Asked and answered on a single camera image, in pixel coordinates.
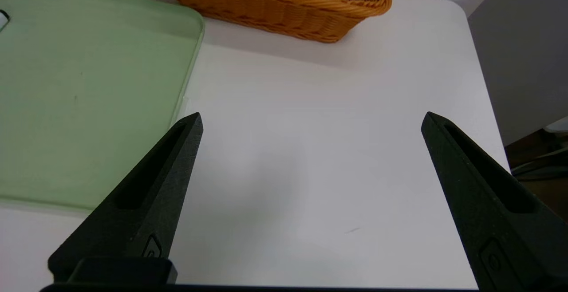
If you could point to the white plastic object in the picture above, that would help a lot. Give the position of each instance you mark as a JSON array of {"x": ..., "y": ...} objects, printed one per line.
[{"x": 559, "y": 125}]

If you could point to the orange wicker basket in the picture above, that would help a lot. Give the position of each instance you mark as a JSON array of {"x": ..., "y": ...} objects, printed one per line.
[{"x": 275, "y": 12}]

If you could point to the green plastic tray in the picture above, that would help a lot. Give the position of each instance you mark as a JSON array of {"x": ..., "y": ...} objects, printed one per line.
[{"x": 80, "y": 96}]

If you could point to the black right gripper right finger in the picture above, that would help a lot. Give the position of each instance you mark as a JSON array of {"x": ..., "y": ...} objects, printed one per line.
[{"x": 501, "y": 221}]

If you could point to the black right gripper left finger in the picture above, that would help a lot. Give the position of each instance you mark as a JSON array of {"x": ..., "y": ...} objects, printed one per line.
[{"x": 146, "y": 203}]

